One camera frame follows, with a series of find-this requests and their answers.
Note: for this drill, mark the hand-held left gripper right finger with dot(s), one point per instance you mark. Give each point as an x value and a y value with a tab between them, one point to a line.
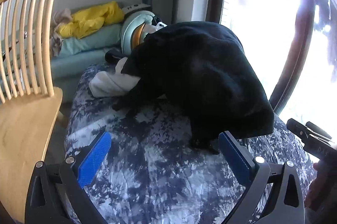
234	158

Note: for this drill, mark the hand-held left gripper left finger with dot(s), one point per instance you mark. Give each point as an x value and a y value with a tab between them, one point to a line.
94	158

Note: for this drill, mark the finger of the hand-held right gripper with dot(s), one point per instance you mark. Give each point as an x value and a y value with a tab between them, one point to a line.
297	128

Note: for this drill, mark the black garment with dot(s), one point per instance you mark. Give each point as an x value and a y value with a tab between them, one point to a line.
197	76

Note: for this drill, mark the person's right hand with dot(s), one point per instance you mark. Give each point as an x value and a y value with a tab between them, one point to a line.
325	182

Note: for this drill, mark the blue white patterned blanket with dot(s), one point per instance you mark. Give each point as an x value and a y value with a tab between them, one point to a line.
158	160

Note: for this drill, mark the white garment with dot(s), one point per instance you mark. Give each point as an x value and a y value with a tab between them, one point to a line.
110	83

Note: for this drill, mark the wooden slatted chair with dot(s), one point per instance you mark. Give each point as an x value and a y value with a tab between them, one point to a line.
23	129

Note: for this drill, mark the pale teal mattress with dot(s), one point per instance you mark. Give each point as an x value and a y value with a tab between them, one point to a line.
71	68

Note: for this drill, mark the small black cloth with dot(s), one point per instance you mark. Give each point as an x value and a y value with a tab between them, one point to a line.
114	55

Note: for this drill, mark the light green folded quilt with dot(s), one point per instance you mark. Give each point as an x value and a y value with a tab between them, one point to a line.
89	41

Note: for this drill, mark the teal padded cushion orange trim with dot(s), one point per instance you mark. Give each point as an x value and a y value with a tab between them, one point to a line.
129	32

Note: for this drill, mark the yellow cloth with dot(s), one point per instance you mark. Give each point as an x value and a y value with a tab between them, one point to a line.
87	21

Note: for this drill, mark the beige cloth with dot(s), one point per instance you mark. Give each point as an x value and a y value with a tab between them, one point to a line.
62	17

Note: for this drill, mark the white box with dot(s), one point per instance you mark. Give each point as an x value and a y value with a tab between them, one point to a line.
137	8

